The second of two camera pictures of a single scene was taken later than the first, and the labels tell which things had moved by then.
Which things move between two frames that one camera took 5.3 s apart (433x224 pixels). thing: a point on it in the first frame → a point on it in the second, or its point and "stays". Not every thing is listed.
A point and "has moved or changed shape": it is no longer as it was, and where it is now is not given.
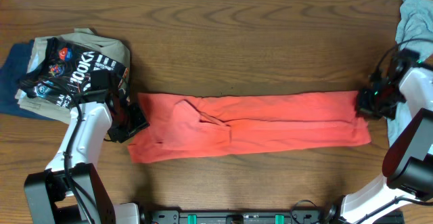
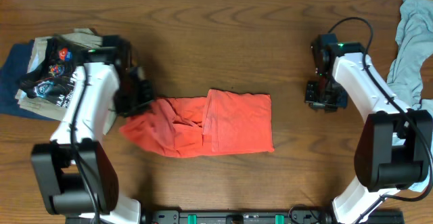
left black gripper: (132, 124) → (136, 95)
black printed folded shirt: (66, 71) stays
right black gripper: (367, 103) → (322, 97)
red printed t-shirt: (173, 126) has moved or changed shape
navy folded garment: (15, 63) stays
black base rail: (174, 215) stays
